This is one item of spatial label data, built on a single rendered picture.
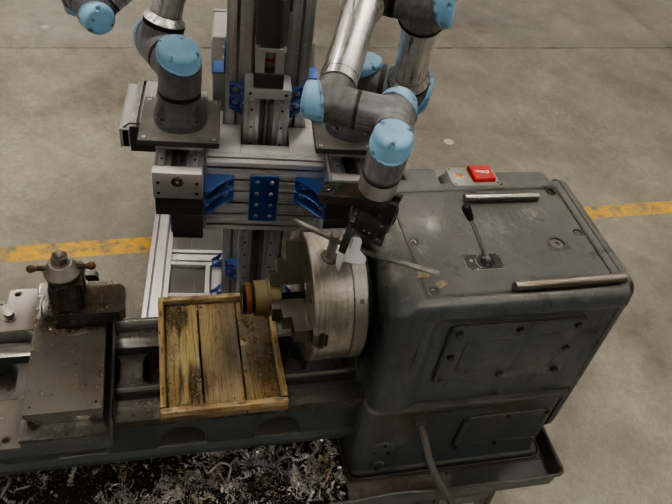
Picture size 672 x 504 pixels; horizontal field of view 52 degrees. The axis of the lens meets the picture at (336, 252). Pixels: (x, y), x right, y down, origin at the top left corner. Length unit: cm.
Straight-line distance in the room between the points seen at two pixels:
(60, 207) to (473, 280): 246
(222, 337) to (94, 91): 282
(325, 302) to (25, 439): 70
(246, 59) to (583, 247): 108
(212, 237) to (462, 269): 169
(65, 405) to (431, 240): 89
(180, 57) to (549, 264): 107
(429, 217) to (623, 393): 178
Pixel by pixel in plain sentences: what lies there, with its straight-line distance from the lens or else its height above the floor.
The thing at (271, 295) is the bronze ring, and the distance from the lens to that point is 162.
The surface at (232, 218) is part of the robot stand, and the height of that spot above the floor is 85.
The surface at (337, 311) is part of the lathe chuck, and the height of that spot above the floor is 117.
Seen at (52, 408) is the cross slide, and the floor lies 97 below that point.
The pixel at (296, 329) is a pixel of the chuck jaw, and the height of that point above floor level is 111.
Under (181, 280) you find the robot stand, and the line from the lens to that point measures 288.
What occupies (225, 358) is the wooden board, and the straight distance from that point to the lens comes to 178.
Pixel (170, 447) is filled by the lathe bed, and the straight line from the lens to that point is 185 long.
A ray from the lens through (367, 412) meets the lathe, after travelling 175.
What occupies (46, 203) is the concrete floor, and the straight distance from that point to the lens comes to 363.
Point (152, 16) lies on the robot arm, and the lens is 203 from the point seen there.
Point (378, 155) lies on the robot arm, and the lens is 122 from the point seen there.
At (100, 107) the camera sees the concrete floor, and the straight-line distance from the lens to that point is 428.
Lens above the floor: 230
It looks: 43 degrees down
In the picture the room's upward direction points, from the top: 10 degrees clockwise
